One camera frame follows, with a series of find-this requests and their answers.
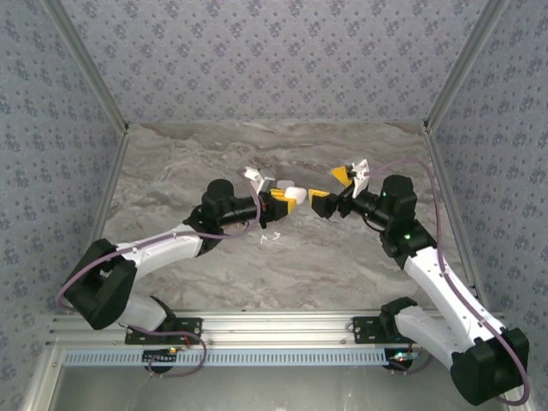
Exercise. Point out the white earbud charging case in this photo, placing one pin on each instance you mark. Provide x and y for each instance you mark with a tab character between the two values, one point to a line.
296	195

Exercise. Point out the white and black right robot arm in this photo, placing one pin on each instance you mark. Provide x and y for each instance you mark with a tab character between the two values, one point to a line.
428	274

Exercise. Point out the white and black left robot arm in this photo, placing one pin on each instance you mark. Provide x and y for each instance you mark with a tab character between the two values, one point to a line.
171	257

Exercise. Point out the small black controller board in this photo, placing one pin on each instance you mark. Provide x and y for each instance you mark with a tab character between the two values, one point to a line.
160	357
402	359

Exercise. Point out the aluminium table side rail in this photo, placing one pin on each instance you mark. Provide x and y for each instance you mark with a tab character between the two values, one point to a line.
110	188
449	197

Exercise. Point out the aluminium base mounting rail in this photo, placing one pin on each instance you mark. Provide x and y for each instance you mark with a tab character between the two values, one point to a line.
274	327

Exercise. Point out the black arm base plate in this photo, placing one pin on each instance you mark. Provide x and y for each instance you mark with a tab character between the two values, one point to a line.
366	329
188	327

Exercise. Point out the aluminium frame post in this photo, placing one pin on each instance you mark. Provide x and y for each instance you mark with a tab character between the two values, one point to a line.
466	64
85	64

